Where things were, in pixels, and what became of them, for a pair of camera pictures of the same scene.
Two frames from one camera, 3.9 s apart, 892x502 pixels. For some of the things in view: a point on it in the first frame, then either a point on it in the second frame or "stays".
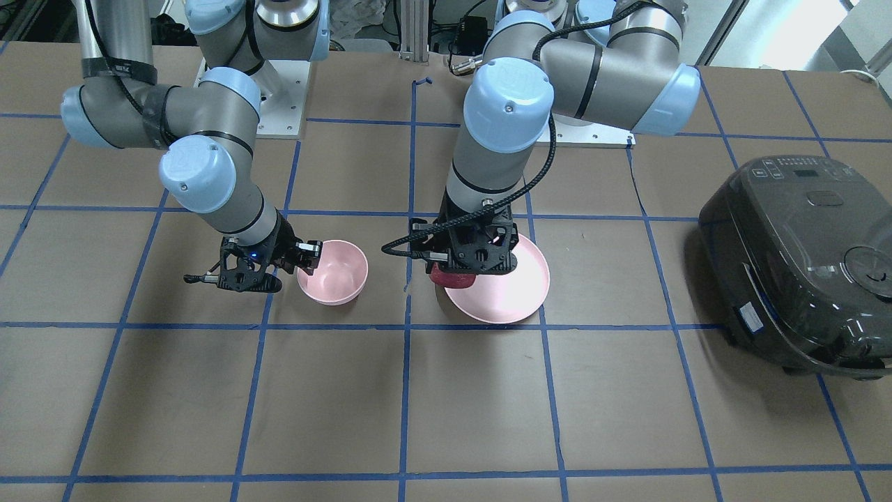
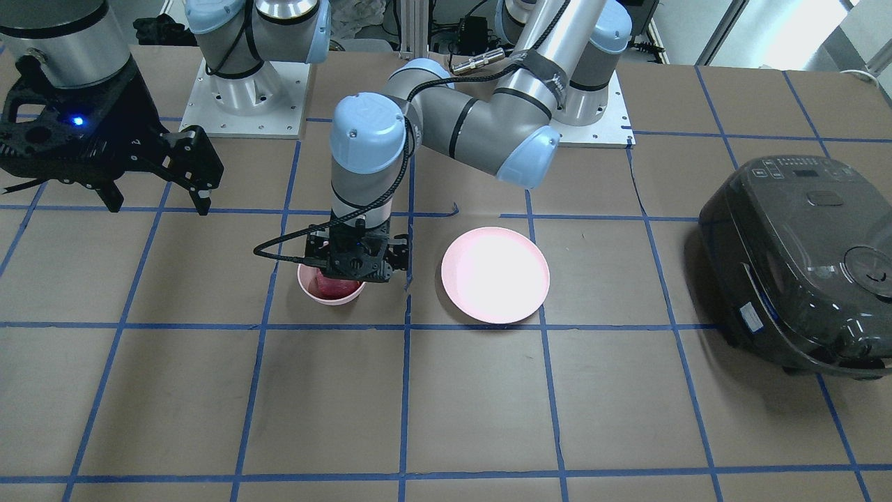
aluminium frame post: (414, 31) stays
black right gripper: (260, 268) → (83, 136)
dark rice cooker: (801, 247) stays
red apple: (449, 279) → (332, 288)
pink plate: (507, 298) stays
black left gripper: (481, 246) → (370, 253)
